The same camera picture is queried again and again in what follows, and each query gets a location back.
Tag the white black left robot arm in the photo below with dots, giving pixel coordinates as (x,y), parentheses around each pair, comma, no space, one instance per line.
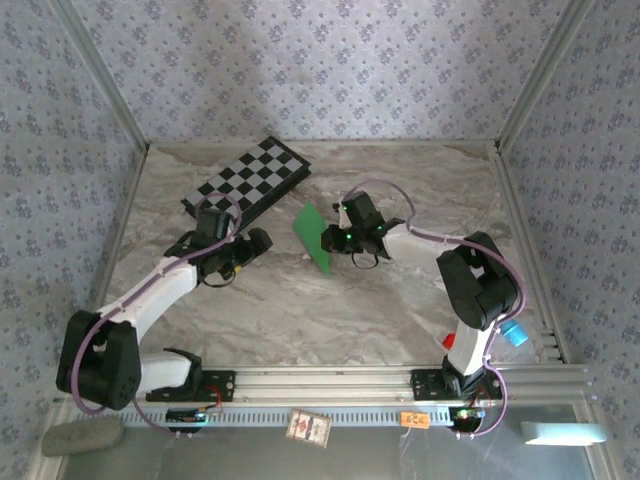
(160,300)

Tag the black white folded chessboard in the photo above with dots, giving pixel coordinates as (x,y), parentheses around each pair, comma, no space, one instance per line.
(250,175)

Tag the small red object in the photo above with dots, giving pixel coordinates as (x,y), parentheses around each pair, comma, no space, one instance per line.
(449,340)

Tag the small circuit board with LED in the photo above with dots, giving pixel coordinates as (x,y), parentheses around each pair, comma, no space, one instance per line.
(185,416)
(466,416)

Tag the small red card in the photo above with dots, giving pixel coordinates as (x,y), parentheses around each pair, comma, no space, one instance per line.
(309,428)

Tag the blue cylindrical bottle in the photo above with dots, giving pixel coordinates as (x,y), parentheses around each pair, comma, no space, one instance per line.
(516,334)

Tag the orange tag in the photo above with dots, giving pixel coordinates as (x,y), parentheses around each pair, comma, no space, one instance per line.
(415,420)

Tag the grey oval stone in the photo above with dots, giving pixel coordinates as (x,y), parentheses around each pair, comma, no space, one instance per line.
(82,436)

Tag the white foam block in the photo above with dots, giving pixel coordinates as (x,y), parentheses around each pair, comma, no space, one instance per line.
(562,433)

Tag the aluminium side rail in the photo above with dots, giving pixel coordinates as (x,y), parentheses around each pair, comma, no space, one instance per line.
(112,250)
(532,260)

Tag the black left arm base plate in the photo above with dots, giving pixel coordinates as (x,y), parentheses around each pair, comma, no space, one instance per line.
(220,386)

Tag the wide aluminium profile rail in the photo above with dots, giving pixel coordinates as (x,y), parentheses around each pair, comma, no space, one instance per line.
(320,385)

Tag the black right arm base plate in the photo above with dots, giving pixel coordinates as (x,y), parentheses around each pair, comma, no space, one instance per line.
(425,385)

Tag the aluminium frame post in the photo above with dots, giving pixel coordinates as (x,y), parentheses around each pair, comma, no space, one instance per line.
(100,75)
(545,75)

